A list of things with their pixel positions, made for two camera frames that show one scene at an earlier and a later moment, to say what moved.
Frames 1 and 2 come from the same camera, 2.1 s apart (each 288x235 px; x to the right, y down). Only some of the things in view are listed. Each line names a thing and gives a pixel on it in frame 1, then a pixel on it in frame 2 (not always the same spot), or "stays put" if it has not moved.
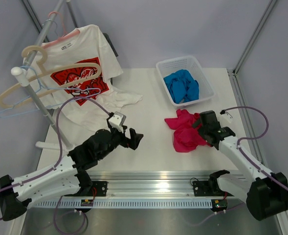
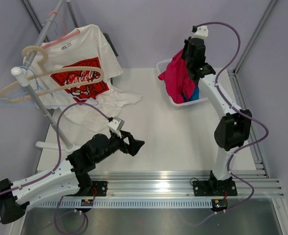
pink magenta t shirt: (186, 136) to (177, 79)
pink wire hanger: (44, 44) stays put
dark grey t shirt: (107, 36) stays put
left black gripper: (133, 142) to (134, 144)
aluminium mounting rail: (150, 184) stays put
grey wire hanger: (56, 28) stays put
